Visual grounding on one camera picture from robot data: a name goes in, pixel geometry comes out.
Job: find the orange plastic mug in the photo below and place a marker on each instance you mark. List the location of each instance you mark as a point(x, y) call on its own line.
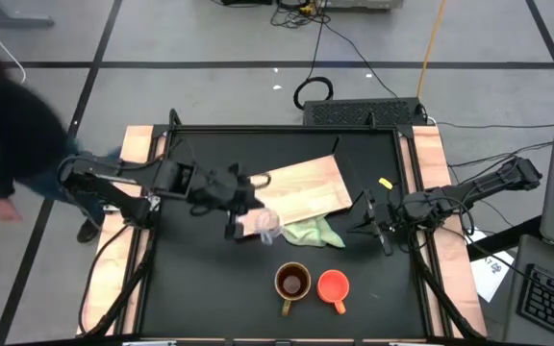
point(333, 286)

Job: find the yellow tag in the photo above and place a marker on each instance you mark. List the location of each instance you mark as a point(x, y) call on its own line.
point(385, 183)

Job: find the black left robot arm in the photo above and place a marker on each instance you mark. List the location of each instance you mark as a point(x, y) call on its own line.
point(113, 185)

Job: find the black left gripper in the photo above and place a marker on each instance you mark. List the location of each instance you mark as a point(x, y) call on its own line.
point(221, 187)

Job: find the person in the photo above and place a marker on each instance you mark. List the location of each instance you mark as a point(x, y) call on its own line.
point(12, 139)

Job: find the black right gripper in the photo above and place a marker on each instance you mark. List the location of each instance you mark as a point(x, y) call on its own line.
point(402, 209)

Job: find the black keyboard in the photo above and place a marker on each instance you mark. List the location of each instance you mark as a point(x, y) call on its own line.
point(553, 303)

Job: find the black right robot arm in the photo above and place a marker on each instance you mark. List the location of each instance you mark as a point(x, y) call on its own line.
point(488, 185)

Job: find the teal brown glazed ceramic mug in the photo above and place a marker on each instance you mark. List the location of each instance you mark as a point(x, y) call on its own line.
point(292, 283)

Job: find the white paper sheet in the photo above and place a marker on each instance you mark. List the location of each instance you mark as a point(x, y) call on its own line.
point(491, 274)

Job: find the person's shoe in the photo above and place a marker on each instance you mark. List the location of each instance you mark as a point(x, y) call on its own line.
point(87, 231)

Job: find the green microfiber cloth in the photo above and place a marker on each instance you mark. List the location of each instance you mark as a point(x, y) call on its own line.
point(313, 233)

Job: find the wooden shelf with black frame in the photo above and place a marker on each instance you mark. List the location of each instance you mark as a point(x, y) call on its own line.
point(306, 190)

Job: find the black computer case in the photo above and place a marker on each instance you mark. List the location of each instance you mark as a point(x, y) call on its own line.
point(361, 111)

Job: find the grey desk leg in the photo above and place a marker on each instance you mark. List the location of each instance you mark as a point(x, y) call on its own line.
point(12, 21)

